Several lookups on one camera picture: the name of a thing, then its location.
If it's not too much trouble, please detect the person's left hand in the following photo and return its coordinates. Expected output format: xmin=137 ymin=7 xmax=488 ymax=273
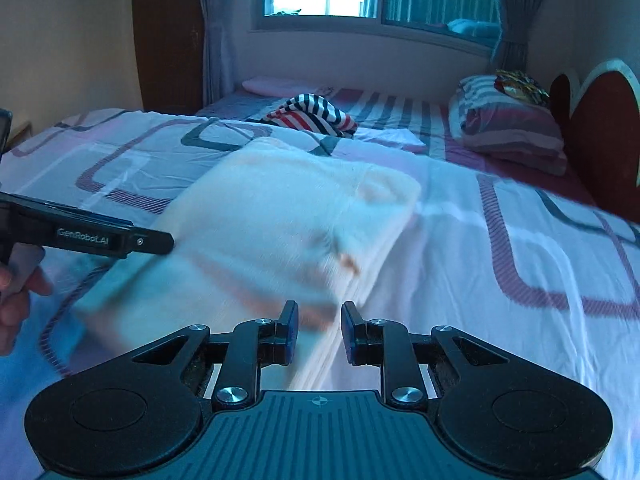
xmin=0 ymin=266 xmax=54 ymax=357

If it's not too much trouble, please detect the striped pillow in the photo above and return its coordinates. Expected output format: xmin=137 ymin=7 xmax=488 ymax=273
xmin=448 ymin=75 xmax=568 ymax=177

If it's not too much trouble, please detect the red black striped garment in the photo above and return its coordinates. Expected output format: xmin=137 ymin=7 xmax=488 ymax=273
xmin=246 ymin=93 xmax=358 ymax=139

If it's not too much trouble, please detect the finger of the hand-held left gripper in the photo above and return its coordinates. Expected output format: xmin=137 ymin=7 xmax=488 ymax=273
xmin=47 ymin=202 xmax=175 ymax=260

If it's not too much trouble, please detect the striped bed sheet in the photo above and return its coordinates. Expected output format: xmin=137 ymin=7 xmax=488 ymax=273
xmin=195 ymin=87 xmax=601 ymax=206

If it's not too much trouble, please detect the patterned pink white blanket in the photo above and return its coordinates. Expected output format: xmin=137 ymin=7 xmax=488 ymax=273
xmin=0 ymin=107 xmax=640 ymax=480

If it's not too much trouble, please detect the grey curtain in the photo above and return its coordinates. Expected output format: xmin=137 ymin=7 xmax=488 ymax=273
xmin=492 ymin=0 xmax=538 ymax=78
xmin=195 ymin=0 xmax=238 ymax=106

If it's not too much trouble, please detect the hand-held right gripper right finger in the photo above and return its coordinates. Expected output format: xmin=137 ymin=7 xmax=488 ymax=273
xmin=341 ymin=301 xmax=512 ymax=410

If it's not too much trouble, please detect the brown wooden wardrobe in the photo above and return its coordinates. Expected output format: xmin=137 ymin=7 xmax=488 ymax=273
xmin=131 ymin=0 xmax=206 ymax=113

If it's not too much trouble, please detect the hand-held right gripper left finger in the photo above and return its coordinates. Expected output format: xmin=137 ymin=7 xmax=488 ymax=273
xmin=131 ymin=301 xmax=301 ymax=411

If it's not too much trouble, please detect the white knitted sweater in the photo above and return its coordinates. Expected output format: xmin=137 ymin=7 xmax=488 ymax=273
xmin=75 ymin=137 xmax=423 ymax=391

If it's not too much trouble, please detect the gold printed bag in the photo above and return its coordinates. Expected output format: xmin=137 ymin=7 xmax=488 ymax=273
xmin=494 ymin=69 xmax=551 ymax=108

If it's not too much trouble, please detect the red heart-shaped headboard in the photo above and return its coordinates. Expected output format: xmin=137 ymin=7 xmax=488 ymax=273
xmin=549 ymin=59 xmax=640 ymax=223

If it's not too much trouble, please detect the small white cloth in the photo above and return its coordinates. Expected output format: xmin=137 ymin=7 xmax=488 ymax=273
xmin=356 ymin=127 xmax=426 ymax=153

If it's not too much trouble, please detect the pink cushion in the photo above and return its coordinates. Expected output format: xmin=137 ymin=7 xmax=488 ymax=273
xmin=241 ymin=76 xmax=336 ymax=98

